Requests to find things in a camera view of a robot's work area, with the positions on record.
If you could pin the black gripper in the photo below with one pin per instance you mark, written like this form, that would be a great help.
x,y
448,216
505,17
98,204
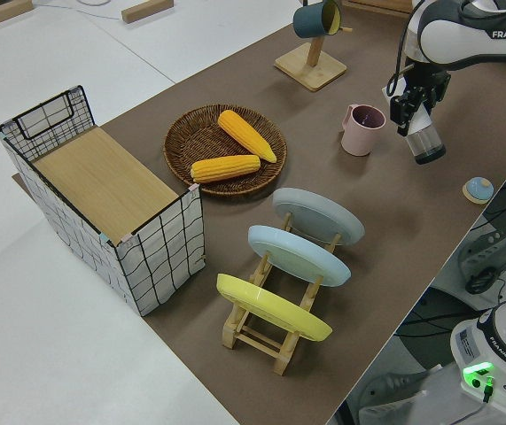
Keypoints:
x,y
427,76

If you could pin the yellow plate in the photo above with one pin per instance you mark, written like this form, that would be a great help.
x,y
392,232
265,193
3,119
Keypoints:
x,y
270,305

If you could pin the dark blue mug yellow inside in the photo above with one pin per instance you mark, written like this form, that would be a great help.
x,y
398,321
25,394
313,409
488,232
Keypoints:
x,y
308,20

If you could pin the wooden mug tree stand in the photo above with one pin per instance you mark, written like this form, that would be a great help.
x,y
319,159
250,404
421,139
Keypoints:
x,y
310,71

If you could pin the wooden cabinet box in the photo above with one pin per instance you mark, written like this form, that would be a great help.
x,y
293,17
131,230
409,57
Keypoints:
x,y
381,6

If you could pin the grey plate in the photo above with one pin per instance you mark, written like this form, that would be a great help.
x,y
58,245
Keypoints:
x,y
319,214

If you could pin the small blue bottle top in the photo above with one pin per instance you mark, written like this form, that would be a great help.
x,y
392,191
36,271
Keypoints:
x,y
478,189

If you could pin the white bottle with clear base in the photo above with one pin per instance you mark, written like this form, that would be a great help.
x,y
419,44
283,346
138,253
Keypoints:
x,y
425,141

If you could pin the light blue plate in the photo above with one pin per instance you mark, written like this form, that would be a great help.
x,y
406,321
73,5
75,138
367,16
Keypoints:
x,y
297,254

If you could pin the yellow corn cob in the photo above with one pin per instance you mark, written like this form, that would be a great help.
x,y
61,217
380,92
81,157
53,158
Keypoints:
x,y
226,169
246,135

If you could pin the round brown wicker basket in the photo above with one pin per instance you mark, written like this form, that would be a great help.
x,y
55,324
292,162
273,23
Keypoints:
x,y
190,137

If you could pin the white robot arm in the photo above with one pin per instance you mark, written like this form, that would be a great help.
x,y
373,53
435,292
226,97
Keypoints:
x,y
456,31

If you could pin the pink mug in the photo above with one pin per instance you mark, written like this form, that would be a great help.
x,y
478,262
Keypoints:
x,y
359,139

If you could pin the wooden plate rack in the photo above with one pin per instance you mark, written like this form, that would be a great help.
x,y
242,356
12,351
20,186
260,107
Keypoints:
x,y
257,338

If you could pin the brown table mat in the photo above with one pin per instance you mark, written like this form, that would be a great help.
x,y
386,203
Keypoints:
x,y
368,221

